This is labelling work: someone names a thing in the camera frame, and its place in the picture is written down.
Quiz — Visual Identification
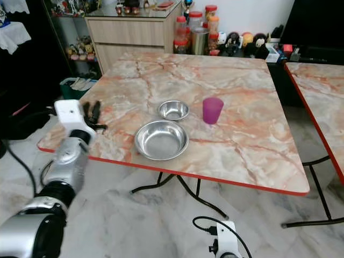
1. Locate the large steel bowl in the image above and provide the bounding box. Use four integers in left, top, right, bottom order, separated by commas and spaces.
134, 120, 190, 161

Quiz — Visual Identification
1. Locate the green plastic basket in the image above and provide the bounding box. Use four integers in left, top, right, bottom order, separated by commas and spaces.
60, 77, 98, 101

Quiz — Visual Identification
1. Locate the small steel bowl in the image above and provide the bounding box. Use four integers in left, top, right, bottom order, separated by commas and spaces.
158, 100, 190, 121

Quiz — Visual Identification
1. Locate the light wooden drawer cabinet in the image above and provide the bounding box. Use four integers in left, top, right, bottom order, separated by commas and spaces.
86, 4, 182, 76

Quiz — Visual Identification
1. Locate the glass display shelf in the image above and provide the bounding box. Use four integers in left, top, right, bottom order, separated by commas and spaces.
46, 0, 103, 78

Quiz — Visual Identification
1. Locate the red lid plastic jar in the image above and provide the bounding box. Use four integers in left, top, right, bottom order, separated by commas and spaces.
173, 39, 189, 55
188, 11, 204, 30
209, 34, 220, 54
205, 4, 218, 19

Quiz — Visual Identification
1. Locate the white lace cloth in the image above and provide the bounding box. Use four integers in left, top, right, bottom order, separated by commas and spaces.
0, 21, 32, 55

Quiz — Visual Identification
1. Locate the marble top folding table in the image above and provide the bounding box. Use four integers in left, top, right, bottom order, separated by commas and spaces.
38, 51, 344, 229
285, 62, 344, 186

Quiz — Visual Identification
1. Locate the purple plastic cup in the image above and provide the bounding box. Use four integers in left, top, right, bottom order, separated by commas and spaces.
203, 97, 225, 125

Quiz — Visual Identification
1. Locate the slim red cap bottle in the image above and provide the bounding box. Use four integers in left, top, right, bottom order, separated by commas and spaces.
175, 16, 188, 41

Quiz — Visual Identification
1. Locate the steel tumbler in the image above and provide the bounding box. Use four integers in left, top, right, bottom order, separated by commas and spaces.
191, 27, 210, 56

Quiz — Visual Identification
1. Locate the blue tin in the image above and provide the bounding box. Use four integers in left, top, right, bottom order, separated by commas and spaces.
0, 5, 10, 28

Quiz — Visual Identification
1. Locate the small trophy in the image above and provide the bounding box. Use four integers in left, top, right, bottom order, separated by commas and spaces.
183, 0, 194, 17

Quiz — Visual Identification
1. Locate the orange filled plastic jar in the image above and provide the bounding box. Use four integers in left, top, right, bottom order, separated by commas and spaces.
207, 16, 220, 35

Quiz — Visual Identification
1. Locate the black plush toy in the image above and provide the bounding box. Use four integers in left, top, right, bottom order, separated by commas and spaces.
225, 32, 242, 57
246, 33, 270, 59

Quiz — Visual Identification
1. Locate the yellow plush toy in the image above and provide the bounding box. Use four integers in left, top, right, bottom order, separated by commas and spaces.
242, 32, 254, 48

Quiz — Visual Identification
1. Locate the small white box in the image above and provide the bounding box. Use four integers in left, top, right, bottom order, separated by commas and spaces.
266, 43, 283, 63

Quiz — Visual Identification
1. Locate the black television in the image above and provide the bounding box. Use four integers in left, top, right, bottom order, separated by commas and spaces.
279, 0, 344, 49

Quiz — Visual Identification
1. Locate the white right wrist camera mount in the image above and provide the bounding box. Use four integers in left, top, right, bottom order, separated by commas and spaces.
215, 221, 241, 258

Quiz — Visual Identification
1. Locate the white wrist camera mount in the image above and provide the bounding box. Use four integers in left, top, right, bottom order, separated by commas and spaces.
54, 99, 95, 141
215, 221, 241, 258

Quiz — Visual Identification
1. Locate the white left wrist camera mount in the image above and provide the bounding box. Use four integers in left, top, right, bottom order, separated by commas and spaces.
54, 99, 95, 141

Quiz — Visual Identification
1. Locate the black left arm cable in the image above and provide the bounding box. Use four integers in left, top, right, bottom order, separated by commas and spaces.
4, 110, 57, 195

